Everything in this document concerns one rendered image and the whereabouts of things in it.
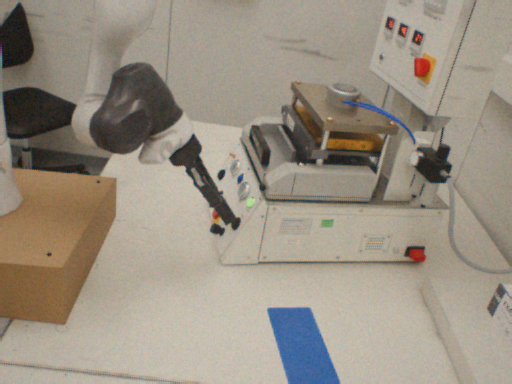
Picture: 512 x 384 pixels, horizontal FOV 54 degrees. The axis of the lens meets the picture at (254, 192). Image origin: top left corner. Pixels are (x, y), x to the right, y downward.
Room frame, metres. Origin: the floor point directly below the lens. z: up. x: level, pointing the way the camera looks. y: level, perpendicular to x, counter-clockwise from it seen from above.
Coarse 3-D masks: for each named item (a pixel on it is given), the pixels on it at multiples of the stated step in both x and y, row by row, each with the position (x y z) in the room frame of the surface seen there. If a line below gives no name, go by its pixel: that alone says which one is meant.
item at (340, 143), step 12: (300, 108) 1.22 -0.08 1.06; (312, 120) 1.15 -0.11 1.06; (312, 132) 1.08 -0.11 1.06; (336, 132) 1.10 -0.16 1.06; (348, 132) 1.11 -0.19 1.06; (336, 144) 1.06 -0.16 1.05; (348, 144) 1.07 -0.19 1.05; (360, 144) 1.08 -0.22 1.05; (372, 144) 1.08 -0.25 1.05; (372, 156) 1.09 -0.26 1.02
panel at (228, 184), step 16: (240, 144) 1.24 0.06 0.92; (240, 160) 1.18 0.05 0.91; (224, 176) 1.20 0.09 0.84; (224, 192) 1.14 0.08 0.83; (256, 192) 1.01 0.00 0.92; (208, 208) 1.16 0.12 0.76; (240, 208) 1.02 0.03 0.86; (256, 208) 0.96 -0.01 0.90; (224, 224) 1.03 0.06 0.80; (240, 224) 0.97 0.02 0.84; (224, 240) 0.98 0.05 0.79
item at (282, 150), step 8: (280, 128) 1.19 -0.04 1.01; (248, 136) 1.20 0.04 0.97; (264, 136) 1.22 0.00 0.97; (272, 136) 1.22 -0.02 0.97; (280, 136) 1.16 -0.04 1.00; (248, 144) 1.18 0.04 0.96; (272, 144) 1.17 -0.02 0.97; (280, 144) 1.15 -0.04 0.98; (288, 144) 1.10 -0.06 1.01; (256, 152) 1.11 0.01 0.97; (272, 152) 1.12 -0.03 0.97; (280, 152) 1.13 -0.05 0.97; (288, 152) 1.09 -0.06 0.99; (296, 152) 1.15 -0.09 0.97; (256, 160) 1.08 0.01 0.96; (272, 160) 1.08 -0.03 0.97; (280, 160) 1.08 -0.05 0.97; (288, 160) 1.07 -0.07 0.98; (296, 160) 1.10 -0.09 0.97; (256, 168) 1.07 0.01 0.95; (264, 168) 1.03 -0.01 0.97; (272, 168) 1.03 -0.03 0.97
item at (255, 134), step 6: (252, 126) 1.17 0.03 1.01; (258, 126) 1.18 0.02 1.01; (252, 132) 1.16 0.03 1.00; (258, 132) 1.14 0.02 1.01; (252, 138) 1.18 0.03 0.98; (258, 138) 1.10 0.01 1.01; (264, 138) 1.11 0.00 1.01; (258, 144) 1.09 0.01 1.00; (264, 144) 1.07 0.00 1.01; (264, 150) 1.04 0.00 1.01; (264, 156) 1.04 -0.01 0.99; (264, 162) 1.04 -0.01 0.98
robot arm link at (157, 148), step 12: (180, 120) 0.91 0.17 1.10; (168, 132) 0.89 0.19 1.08; (180, 132) 0.91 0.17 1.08; (192, 132) 0.93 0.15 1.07; (144, 144) 0.90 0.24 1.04; (156, 144) 0.88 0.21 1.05; (168, 144) 0.88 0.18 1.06; (180, 144) 0.90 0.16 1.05; (144, 156) 0.87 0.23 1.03; (156, 156) 0.85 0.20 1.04; (168, 156) 0.87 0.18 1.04
